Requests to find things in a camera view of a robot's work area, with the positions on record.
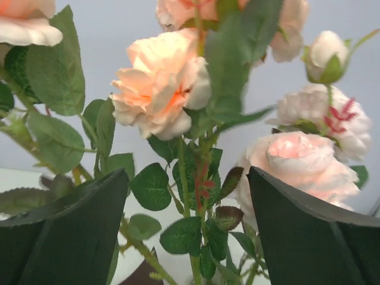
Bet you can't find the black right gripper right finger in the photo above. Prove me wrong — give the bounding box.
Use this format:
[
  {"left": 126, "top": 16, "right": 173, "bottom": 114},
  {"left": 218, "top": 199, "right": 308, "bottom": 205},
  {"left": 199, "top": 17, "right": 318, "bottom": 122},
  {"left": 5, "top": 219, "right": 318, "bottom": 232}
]
[{"left": 247, "top": 167, "right": 379, "bottom": 285}]

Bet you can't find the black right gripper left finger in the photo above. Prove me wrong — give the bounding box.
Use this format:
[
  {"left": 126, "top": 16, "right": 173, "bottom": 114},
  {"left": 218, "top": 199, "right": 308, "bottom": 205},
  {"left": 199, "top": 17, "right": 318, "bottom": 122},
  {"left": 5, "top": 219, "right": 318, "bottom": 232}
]
[{"left": 1, "top": 169, "right": 129, "bottom": 284}]

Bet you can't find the pale pink flower stem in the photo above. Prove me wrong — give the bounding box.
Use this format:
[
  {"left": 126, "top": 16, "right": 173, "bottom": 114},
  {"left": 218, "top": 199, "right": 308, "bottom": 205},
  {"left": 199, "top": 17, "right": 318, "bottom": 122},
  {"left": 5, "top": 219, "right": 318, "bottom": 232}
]
[{"left": 234, "top": 28, "right": 380, "bottom": 232}]

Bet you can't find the tall peach rose stem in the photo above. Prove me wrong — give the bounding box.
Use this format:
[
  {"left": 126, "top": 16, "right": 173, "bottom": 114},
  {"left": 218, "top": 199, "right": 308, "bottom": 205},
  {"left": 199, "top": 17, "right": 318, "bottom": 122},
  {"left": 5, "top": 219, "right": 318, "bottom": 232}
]
[{"left": 110, "top": 28, "right": 227, "bottom": 284}]

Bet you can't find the red wrapping paper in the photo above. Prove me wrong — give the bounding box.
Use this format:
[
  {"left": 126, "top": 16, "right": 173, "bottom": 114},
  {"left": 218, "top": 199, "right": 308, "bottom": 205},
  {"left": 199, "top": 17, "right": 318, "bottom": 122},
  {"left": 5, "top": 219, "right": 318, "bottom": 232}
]
[{"left": 112, "top": 248, "right": 164, "bottom": 285}]

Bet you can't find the beige faceted vase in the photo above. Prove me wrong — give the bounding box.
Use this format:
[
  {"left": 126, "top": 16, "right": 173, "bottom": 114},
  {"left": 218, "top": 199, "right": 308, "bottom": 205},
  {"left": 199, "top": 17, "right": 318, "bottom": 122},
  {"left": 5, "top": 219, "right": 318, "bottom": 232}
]
[{"left": 201, "top": 264, "right": 243, "bottom": 285}]

